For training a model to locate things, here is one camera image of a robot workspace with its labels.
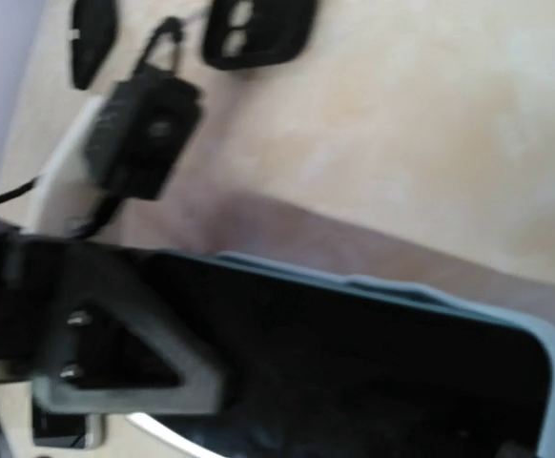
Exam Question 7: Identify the black phone upper left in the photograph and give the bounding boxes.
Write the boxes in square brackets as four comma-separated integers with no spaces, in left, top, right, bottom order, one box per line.
[31,400,105,450]

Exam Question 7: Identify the black phone case middle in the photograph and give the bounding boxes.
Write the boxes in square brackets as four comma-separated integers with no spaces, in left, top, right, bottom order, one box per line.
[201,1,319,71]

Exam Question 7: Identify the light blue phone case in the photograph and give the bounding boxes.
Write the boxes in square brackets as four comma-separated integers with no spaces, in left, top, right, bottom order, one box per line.
[225,253,555,457]

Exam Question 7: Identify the black phone case left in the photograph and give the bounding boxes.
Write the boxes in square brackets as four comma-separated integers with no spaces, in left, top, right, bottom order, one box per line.
[70,0,118,91]

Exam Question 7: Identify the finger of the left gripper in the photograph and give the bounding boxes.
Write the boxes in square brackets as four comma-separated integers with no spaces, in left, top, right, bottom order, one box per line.
[14,238,228,415]

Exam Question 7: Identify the black phone teal edge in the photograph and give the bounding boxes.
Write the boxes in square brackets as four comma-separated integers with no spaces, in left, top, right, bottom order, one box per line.
[140,254,552,457]

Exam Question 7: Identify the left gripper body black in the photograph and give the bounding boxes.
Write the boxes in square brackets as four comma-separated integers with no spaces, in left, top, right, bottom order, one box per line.
[0,220,40,383]

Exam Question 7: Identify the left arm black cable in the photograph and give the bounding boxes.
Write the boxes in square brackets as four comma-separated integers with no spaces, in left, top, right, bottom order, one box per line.
[0,16,186,211]

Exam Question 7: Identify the black phone case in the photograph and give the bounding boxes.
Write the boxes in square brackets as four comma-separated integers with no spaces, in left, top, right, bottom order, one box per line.
[70,0,118,91]
[201,1,319,71]

